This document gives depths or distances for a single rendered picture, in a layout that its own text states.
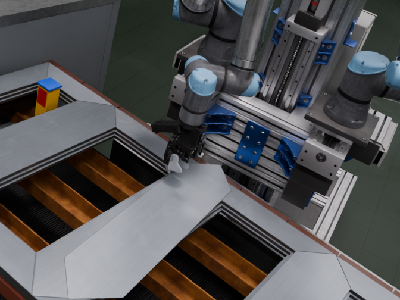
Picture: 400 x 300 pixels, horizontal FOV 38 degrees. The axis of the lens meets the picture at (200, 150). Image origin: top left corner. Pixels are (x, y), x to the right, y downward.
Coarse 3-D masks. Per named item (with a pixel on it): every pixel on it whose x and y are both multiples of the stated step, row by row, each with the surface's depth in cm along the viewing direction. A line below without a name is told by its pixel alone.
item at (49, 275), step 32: (0, 96) 189; (64, 96) 200; (64, 160) 175; (160, 160) 184; (96, 224) 153; (256, 224) 170; (64, 256) 141; (288, 256) 166; (32, 288) 131; (64, 288) 133; (256, 288) 152
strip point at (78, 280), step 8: (72, 264) 140; (72, 272) 138; (80, 272) 138; (72, 280) 136; (80, 280) 136; (88, 280) 137; (96, 280) 138; (72, 288) 134; (80, 288) 134; (88, 288) 135; (96, 288) 136; (104, 288) 136; (72, 296) 132; (80, 296) 133; (88, 296) 133; (96, 296) 134; (104, 296) 134; (112, 296) 135; (120, 296) 136
